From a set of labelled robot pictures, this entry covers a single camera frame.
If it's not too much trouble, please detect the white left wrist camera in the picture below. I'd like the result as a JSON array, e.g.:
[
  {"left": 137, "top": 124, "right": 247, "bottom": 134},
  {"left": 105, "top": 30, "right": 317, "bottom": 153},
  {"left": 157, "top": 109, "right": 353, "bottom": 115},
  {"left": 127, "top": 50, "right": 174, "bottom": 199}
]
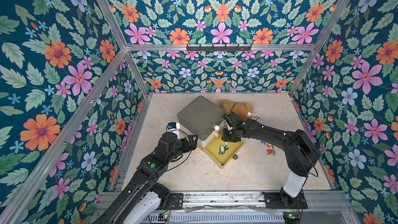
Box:
[{"left": 166, "top": 122, "right": 180, "bottom": 139}]

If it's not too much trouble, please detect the brown teddy bear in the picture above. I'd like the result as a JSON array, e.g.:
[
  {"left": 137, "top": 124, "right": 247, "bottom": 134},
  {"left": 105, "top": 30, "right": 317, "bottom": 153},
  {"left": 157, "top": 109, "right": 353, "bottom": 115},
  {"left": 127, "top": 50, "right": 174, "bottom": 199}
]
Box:
[{"left": 220, "top": 100, "right": 254, "bottom": 120}]

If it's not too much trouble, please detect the white yellow drawer cabinet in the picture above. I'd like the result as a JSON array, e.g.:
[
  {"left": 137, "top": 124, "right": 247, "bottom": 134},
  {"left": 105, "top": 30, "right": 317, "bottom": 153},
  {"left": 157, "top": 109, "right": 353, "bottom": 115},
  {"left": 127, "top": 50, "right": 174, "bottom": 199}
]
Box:
[{"left": 181, "top": 120, "right": 225, "bottom": 150}]

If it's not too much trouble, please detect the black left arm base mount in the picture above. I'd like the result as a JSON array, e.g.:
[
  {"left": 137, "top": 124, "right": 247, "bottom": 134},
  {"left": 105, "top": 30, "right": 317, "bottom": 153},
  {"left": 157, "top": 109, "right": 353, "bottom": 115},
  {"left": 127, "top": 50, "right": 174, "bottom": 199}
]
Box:
[{"left": 152, "top": 183, "right": 184, "bottom": 211}]

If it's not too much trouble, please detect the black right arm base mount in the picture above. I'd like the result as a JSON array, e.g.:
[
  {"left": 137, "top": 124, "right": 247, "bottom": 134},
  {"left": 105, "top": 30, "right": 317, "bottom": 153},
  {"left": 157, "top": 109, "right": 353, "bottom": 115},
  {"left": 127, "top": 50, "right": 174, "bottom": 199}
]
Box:
[{"left": 262, "top": 189, "right": 308, "bottom": 209}]

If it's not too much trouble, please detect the yellow bottom drawer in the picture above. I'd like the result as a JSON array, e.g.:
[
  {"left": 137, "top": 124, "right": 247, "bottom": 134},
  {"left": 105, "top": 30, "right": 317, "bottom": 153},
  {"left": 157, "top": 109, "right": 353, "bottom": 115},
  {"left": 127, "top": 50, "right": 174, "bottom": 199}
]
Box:
[{"left": 202, "top": 131, "right": 244, "bottom": 169}]

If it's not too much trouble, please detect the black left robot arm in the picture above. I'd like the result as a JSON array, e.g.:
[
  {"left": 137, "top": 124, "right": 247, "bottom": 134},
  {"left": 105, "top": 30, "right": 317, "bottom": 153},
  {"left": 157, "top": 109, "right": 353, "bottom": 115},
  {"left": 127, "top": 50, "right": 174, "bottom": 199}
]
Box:
[{"left": 94, "top": 130, "right": 198, "bottom": 224}]

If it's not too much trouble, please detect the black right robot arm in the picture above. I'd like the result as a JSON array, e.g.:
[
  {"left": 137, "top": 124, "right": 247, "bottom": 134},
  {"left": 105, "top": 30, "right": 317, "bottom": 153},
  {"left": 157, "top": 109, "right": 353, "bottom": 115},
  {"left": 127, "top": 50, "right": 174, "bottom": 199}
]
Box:
[{"left": 222, "top": 113, "right": 319, "bottom": 199}]

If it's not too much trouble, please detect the black hook rail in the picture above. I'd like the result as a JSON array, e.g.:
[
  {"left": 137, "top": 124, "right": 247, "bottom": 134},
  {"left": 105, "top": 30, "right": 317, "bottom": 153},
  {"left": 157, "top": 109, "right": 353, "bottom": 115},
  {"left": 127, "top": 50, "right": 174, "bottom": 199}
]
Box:
[{"left": 186, "top": 44, "right": 252, "bottom": 52}]

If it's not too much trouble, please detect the aluminium front rail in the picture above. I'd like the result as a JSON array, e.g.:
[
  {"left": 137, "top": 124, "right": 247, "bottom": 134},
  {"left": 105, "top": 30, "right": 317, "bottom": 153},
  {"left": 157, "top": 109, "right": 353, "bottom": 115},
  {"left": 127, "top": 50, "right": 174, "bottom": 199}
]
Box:
[{"left": 90, "top": 190, "right": 361, "bottom": 224}]

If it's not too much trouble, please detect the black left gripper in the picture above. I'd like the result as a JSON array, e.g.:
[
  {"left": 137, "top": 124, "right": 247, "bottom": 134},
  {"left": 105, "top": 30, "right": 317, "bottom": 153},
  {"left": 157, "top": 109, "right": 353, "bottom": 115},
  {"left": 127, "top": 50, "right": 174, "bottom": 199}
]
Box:
[{"left": 163, "top": 134, "right": 198, "bottom": 164}]

